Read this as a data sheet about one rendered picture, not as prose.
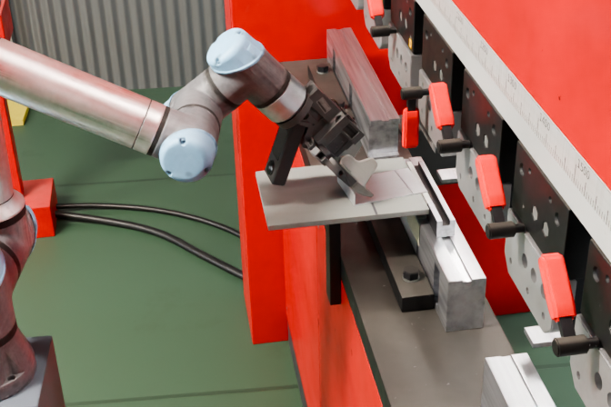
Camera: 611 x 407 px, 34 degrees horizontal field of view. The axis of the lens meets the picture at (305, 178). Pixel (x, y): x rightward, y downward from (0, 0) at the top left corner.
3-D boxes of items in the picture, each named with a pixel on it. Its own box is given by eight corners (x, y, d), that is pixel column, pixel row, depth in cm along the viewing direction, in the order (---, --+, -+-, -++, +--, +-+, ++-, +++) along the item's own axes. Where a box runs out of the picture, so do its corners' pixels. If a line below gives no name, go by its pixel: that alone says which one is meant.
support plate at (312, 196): (255, 175, 175) (255, 171, 175) (402, 162, 179) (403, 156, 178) (268, 231, 160) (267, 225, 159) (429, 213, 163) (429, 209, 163)
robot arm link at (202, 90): (148, 130, 149) (203, 86, 145) (159, 97, 158) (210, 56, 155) (185, 166, 151) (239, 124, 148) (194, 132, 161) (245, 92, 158)
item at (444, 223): (405, 176, 178) (406, 162, 176) (422, 174, 178) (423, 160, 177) (435, 237, 161) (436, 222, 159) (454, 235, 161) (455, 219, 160)
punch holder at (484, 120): (455, 181, 136) (461, 67, 127) (515, 174, 137) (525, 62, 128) (489, 241, 123) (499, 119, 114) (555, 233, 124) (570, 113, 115)
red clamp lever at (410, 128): (398, 145, 149) (400, 85, 145) (425, 143, 150) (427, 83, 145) (401, 151, 148) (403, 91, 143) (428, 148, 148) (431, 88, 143)
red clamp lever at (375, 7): (363, -19, 163) (372, 34, 160) (387, -21, 164) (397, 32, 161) (361, -14, 165) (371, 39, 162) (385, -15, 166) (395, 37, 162)
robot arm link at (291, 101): (261, 115, 151) (247, 94, 158) (280, 134, 154) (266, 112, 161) (296, 81, 150) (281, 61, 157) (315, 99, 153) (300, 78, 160)
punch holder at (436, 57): (417, 115, 153) (421, 13, 144) (471, 111, 154) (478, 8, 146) (445, 163, 140) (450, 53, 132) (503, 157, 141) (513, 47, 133)
